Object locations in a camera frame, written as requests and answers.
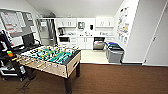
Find red white wall poster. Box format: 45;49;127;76
116;7;130;29

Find blue lidded recycling bin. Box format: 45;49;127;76
104;41;121;51

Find white paper sheet on fridge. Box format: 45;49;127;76
40;21;48;28

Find white wall cabinet two doors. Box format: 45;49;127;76
56;17;78;29

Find black microwave oven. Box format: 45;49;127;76
58;36;71;44

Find chrome sink faucet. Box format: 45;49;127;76
85;31;91;37

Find white door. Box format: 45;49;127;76
142;3;168;67

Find black monitor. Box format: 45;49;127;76
21;32;36;48

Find stainless steel refrigerator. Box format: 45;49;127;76
35;17;58;47

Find yellow wall poster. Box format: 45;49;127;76
122;23;130;36

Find green foosball table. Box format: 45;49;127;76
14;44;82;94

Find grey wall notice panel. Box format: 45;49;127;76
0;8;37;38

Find grey trash bin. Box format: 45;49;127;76
107;47;125;64

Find white wall cabinet three doors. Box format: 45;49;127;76
95;16;115;29

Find black wheeled cart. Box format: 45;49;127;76
0;29;28;82

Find white base cabinet with doors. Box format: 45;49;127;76
76;36;94;51

